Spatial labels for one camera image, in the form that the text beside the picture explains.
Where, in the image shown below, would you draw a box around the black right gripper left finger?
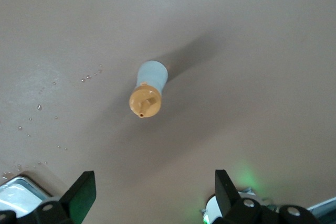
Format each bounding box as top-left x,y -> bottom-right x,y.
34,170 -> 97,224

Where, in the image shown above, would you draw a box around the silver digital kitchen scale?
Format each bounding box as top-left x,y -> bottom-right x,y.
0,176 -> 53,213

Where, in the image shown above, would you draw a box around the translucent squeeze bottle orange cap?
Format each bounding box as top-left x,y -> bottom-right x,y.
128,60 -> 169,119

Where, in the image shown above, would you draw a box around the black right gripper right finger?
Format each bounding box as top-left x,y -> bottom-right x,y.
215,169 -> 279,224

